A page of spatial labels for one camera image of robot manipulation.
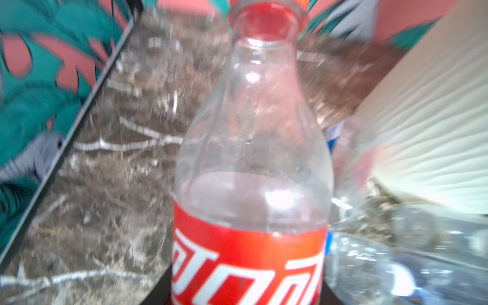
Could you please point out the red label cola bottle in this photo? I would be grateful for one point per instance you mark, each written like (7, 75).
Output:
(253, 177)

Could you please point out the white ribbed waste bin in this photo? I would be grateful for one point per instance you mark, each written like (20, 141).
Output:
(422, 132)

